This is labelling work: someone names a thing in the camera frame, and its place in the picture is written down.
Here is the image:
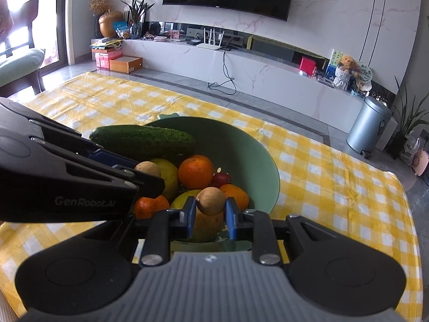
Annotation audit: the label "teddy bear bouquet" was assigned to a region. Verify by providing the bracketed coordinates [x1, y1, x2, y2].
[334, 55, 357, 90]

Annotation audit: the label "black power cable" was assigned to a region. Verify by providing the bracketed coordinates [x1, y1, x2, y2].
[207, 50, 237, 95]

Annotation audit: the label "dried yellow flowers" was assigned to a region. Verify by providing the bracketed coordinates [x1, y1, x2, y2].
[88, 0, 113, 16]

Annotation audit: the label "round paper fan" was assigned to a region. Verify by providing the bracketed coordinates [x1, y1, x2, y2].
[352, 62, 373, 91]

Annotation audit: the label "green bowl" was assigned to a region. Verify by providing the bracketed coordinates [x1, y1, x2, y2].
[144, 115, 281, 243]

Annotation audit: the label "yellow round fruit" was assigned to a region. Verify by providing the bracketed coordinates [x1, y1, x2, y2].
[171, 189, 226, 243]
[149, 158, 179, 202]

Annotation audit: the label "orange cardboard box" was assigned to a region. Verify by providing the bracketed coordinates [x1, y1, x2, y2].
[109, 56, 144, 74]

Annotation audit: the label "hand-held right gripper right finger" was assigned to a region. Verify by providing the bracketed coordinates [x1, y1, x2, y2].
[224, 197, 350, 266]

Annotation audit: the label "white router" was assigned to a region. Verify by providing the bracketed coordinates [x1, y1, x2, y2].
[196, 27, 225, 51]

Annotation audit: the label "pink cardboard box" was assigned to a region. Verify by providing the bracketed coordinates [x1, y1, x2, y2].
[94, 50, 122, 71]

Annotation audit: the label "blue snack packet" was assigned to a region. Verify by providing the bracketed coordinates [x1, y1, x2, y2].
[112, 21, 132, 39]

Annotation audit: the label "small red fruit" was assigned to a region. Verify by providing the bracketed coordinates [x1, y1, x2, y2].
[211, 172, 232, 189]

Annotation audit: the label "large orange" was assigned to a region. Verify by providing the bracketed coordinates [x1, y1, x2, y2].
[177, 155, 214, 190]

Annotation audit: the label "light green seat cushion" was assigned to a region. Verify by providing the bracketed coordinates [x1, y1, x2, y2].
[0, 48, 46, 88]

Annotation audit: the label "small tangerine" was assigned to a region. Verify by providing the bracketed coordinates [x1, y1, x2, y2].
[154, 195, 171, 212]
[133, 197, 157, 221]

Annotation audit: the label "red box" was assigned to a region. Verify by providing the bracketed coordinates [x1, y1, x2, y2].
[299, 56, 316, 76]

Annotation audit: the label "orange acorn-shaped vase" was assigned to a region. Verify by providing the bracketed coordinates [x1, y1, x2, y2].
[98, 10, 124, 38]

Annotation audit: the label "green cucumber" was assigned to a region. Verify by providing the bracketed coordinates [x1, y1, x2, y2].
[89, 124, 197, 162]

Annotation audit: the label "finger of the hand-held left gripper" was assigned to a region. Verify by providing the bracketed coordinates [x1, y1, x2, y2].
[88, 149, 135, 169]
[112, 166, 166, 201]

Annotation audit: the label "stack of books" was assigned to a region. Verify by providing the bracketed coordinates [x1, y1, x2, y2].
[89, 37, 123, 53]

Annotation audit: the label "green plant in glass vase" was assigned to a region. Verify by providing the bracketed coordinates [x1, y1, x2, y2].
[121, 0, 161, 39]

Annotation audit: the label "white marble TV console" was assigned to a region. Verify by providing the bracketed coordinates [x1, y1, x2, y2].
[121, 21, 400, 135]

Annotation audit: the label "colourful painted card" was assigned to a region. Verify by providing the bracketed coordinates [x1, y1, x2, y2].
[326, 49, 346, 78]

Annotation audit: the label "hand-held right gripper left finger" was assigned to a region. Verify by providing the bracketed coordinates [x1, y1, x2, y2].
[80, 197, 197, 268]

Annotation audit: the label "small brown round fruit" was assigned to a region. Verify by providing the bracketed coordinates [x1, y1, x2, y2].
[134, 160, 162, 178]
[195, 186, 226, 216]

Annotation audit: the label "dark wooden chair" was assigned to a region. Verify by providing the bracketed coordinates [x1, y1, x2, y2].
[0, 0, 47, 96]

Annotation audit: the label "potted long-leaf plant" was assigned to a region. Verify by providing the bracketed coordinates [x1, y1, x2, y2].
[387, 75, 429, 160]

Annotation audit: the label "silver pedal trash can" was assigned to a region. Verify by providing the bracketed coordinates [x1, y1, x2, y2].
[345, 95, 393, 160]

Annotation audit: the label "white plastic bag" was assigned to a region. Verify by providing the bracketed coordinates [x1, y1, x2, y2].
[398, 137, 420, 166]

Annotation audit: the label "yellow checked tablecloth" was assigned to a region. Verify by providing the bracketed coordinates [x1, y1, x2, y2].
[0, 71, 423, 322]

